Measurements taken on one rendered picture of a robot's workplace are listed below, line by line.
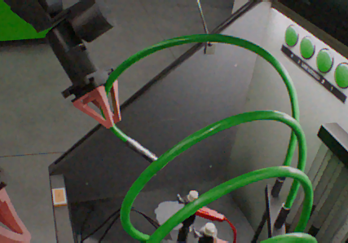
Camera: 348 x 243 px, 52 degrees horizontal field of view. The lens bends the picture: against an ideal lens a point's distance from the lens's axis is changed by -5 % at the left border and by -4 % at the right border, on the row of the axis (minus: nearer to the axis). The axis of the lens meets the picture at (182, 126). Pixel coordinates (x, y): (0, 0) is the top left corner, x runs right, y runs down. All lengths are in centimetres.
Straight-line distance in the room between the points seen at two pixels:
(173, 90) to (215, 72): 12
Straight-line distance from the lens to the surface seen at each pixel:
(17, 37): 394
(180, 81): 92
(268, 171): 47
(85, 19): 66
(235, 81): 99
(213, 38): 60
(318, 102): 80
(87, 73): 67
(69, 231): 88
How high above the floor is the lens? 165
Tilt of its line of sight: 35 degrees down
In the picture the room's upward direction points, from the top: 10 degrees clockwise
